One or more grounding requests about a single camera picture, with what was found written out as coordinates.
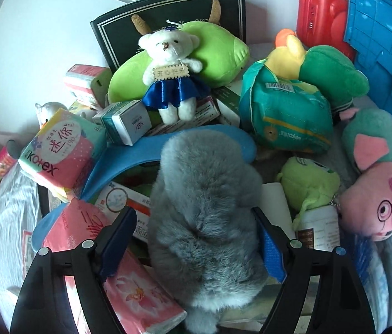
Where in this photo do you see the green horned plush toy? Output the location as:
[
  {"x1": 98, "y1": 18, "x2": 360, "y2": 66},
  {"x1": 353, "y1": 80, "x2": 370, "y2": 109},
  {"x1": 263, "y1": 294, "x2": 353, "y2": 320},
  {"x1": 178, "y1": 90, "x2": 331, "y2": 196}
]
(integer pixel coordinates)
[{"x1": 108, "y1": 0, "x2": 250, "y2": 103}]

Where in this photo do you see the white teal medicine box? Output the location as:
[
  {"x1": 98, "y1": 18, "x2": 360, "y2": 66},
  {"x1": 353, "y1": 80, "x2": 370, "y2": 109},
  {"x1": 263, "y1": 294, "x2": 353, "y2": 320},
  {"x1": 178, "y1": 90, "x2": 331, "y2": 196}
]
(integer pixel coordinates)
[{"x1": 92, "y1": 100, "x2": 152, "y2": 146}]

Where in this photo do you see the grey furry plush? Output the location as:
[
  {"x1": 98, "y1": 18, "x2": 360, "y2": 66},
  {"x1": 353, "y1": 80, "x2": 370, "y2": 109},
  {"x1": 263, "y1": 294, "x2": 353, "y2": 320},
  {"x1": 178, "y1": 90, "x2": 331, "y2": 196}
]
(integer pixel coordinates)
[{"x1": 147, "y1": 130, "x2": 268, "y2": 333}]

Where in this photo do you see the white paper roll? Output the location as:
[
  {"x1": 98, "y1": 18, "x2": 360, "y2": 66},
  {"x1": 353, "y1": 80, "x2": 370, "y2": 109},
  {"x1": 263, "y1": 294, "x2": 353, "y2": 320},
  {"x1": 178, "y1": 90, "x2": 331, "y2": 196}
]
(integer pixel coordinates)
[{"x1": 259, "y1": 183, "x2": 295, "y2": 239}]

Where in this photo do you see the black gift box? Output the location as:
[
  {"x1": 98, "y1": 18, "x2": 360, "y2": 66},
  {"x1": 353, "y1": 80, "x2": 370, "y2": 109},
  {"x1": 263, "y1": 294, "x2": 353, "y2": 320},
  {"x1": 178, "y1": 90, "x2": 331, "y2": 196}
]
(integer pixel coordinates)
[{"x1": 90, "y1": 0, "x2": 246, "y2": 72}]

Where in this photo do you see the white duck toy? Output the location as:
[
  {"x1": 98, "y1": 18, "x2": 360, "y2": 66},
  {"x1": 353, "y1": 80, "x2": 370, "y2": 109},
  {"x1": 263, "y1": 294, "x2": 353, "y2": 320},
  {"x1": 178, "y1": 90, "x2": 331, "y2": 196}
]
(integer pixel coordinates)
[{"x1": 35, "y1": 102, "x2": 68, "y2": 128}]

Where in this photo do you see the white green box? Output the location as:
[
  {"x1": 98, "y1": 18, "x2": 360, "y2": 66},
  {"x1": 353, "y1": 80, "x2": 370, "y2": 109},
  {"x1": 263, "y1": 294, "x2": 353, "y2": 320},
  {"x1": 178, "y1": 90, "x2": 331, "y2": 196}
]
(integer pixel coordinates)
[{"x1": 212, "y1": 86, "x2": 240, "y2": 127}]

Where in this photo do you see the white teddy bear blue dress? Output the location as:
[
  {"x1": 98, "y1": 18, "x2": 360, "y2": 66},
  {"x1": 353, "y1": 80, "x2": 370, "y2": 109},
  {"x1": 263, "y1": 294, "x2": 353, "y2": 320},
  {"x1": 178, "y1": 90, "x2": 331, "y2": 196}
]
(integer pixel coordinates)
[{"x1": 139, "y1": 27, "x2": 210, "y2": 125}]

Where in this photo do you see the teal snack bag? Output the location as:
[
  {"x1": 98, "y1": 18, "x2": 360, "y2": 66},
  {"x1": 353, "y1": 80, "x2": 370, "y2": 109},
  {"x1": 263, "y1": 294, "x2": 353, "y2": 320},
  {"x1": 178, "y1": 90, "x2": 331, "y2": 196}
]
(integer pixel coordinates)
[{"x1": 239, "y1": 60, "x2": 333, "y2": 153}]

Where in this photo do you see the pink pig plush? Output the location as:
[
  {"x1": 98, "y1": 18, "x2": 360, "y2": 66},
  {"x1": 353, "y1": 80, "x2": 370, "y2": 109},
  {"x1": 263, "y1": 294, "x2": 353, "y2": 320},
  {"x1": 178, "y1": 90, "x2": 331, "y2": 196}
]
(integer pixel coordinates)
[{"x1": 339, "y1": 108, "x2": 392, "y2": 241}]

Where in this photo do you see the small green frog plush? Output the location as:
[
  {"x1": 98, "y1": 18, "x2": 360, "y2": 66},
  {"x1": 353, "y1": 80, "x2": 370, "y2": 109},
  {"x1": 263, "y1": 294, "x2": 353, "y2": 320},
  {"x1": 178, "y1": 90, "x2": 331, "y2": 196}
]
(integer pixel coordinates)
[{"x1": 277, "y1": 156, "x2": 341, "y2": 232}]

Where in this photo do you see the pink white carton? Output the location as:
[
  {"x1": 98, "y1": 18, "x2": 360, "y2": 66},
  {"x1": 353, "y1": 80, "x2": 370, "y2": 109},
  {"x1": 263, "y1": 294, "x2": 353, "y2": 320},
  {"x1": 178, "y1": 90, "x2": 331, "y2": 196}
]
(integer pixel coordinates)
[{"x1": 65, "y1": 64, "x2": 112, "y2": 110}]

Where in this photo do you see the green yellow duck plush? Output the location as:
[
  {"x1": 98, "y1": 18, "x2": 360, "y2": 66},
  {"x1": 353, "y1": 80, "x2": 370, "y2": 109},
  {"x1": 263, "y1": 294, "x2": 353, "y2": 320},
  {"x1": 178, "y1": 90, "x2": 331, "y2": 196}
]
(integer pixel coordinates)
[{"x1": 265, "y1": 29, "x2": 369, "y2": 112}]

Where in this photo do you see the pink Kotex pack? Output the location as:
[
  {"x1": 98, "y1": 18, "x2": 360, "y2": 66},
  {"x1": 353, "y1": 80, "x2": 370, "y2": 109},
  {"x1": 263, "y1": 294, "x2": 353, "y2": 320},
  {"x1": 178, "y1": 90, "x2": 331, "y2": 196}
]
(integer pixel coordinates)
[{"x1": 19, "y1": 109, "x2": 107, "y2": 201}]

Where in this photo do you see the blue foam insole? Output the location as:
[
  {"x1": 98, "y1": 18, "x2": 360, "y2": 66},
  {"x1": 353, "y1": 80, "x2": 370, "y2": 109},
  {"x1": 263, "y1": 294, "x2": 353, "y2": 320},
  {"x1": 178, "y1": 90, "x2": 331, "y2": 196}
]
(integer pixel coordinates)
[{"x1": 31, "y1": 124, "x2": 258, "y2": 251}]

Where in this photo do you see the pink tissue pack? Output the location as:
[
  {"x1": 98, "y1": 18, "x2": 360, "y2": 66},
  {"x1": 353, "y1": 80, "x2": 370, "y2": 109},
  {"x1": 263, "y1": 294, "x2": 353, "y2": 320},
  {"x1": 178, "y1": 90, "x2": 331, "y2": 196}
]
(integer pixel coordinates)
[{"x1": 43, "y1": 198, "x2": 187, "y2": 334}]

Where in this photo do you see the red chips can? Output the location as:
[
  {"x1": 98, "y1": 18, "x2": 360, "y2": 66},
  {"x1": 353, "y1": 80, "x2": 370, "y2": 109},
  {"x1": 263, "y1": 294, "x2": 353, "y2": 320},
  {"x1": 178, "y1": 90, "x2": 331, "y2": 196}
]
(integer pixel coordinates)
[{"x1": 0, "y1": 139, "x2": 22, "y2": 182}]

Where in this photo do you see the red toy suitcase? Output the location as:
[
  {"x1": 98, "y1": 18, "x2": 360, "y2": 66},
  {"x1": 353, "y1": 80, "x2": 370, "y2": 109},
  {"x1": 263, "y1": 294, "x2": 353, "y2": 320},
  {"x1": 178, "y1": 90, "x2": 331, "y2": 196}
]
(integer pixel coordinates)
[{"x1": 296, "y1": 0, "x2": 355, "y2": 60}]

